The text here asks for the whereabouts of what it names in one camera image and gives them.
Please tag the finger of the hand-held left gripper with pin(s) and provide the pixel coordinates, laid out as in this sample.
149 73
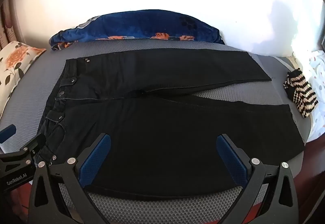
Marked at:
7 133
31 146

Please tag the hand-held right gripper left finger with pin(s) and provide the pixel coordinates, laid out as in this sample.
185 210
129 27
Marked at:
95 160

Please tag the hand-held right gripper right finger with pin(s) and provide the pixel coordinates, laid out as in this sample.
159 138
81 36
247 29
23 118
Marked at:
231 160

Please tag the black pants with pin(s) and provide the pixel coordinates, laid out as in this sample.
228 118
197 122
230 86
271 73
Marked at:
152 137

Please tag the grey mesh mat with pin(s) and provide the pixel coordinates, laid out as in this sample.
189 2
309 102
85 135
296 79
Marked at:
228 92

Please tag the floral pillow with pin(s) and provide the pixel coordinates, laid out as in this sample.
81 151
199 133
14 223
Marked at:
17 61

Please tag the striped knitted cloth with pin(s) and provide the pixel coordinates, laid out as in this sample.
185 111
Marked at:
302 94

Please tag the white patterned bedsheet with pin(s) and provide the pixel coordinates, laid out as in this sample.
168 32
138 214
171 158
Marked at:
317 74

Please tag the blue plush blanket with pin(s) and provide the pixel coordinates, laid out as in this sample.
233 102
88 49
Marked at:
139 26

